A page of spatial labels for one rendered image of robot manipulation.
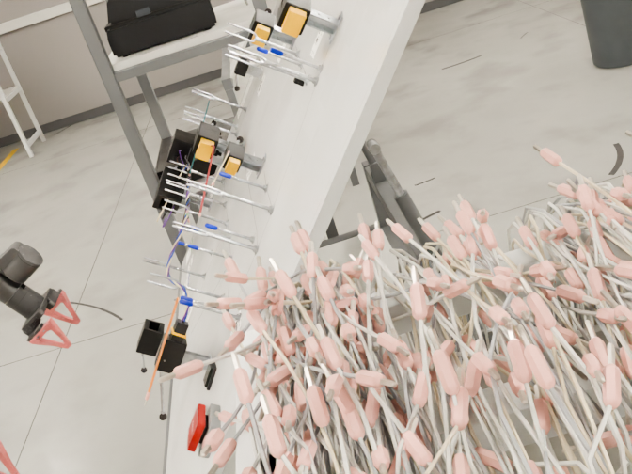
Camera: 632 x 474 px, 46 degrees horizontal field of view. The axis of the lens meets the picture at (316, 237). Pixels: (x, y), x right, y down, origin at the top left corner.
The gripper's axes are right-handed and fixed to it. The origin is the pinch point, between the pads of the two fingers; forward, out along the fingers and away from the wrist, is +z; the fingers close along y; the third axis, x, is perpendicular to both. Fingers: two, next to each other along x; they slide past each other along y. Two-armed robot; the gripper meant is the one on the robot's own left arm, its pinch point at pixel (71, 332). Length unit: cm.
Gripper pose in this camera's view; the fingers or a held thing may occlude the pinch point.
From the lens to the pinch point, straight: 172.4
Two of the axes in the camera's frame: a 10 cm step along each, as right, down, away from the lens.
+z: 7.2, 6.0, 3.5
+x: -6.9, 6.8, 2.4
